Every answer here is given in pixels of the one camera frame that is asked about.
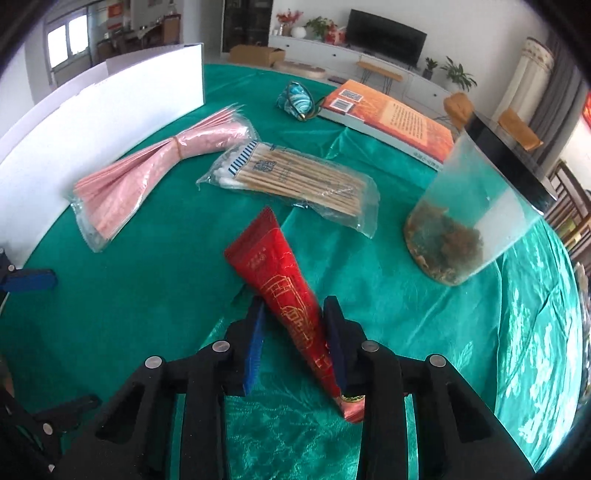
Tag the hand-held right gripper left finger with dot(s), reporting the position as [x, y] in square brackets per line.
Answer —
[254, 350]

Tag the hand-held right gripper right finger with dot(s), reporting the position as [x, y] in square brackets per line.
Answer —
[334, 341]

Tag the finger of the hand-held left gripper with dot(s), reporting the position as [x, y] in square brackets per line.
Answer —
[37, 429]
[32, 280]

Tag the red tube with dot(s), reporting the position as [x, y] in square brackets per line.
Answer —
[277, 272]

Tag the bundle of pink plastic bags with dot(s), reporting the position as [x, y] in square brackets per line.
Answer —
[138, 170]

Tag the cotton swab pack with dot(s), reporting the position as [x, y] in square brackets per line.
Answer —
[295, 180]

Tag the clear plastic jar black lid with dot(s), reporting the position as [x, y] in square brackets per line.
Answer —
[461, 221]

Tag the white foam board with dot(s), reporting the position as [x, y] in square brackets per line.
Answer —
[92, 110]

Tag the orange book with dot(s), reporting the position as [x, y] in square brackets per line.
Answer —
[392, 120]

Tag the window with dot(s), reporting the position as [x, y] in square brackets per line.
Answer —
[57, 44]

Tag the teal patterned pouch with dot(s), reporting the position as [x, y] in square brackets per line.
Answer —
[295, 99]

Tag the orange chair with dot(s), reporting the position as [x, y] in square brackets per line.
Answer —
[519, 127]
[459, 108]

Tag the dark wooden chair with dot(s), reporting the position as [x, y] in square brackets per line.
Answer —
[568, 198]

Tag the wooden side table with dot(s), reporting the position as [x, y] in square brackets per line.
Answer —
[378, 69]

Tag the small green potted plant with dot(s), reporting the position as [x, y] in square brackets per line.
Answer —
[429, 69]

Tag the white television cabinet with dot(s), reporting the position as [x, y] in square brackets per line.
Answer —
[314, 50]

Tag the large green potted plant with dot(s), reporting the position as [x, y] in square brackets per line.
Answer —
[457, 74]

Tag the cardboard box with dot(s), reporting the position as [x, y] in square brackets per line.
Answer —
[254, 54]

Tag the black flat television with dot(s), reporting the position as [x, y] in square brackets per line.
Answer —
[385, 34]

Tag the white round vase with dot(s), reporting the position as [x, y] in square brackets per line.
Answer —
[298, 32]

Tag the green plant with red flowers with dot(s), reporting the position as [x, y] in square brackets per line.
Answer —
[323, 28]

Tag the red flowers in vase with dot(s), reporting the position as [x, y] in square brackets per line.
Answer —
[288, 18]

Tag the black display cabinet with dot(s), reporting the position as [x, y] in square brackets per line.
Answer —
[247, 23]

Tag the grey curtain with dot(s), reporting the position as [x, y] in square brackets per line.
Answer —
[563, 101]

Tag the white standing air conditioner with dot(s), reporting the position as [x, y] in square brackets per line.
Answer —
[531, 69]

